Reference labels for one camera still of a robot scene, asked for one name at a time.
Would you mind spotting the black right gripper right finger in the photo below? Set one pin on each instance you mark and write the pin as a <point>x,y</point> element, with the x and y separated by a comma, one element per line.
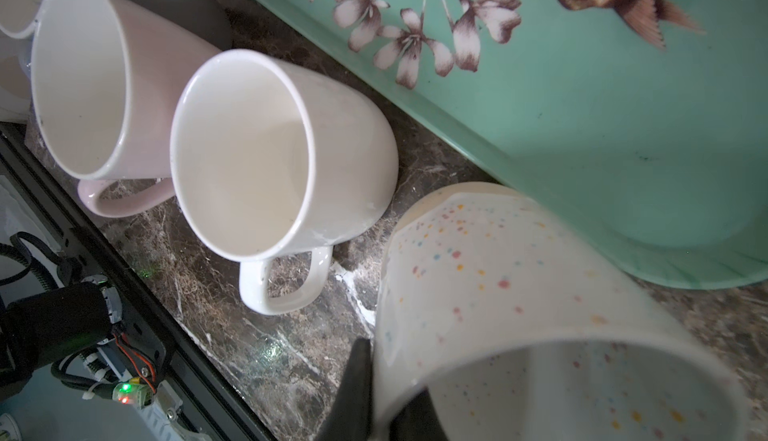
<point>417,421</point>

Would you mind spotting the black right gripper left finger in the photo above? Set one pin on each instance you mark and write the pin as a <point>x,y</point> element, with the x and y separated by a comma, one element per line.
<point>350,416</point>

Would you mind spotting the cream speckled mug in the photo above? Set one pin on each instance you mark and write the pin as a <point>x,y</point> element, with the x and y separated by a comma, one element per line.
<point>520,330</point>

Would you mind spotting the white round mug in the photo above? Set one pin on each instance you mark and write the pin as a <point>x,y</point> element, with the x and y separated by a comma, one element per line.
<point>273,165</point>

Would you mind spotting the pink mug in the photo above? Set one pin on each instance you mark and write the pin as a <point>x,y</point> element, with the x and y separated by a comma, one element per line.
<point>106,79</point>

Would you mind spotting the light grey mug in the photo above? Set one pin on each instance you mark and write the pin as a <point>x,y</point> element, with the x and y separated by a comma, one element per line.
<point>19,19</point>

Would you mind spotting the green led circuit board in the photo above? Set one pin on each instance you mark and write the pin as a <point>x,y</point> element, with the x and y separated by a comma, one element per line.
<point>135,390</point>

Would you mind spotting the green floral bird tray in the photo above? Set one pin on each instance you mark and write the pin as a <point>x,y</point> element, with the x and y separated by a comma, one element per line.
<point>640,123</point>

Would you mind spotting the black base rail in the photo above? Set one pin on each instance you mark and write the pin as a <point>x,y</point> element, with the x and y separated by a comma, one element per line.
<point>204,402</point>

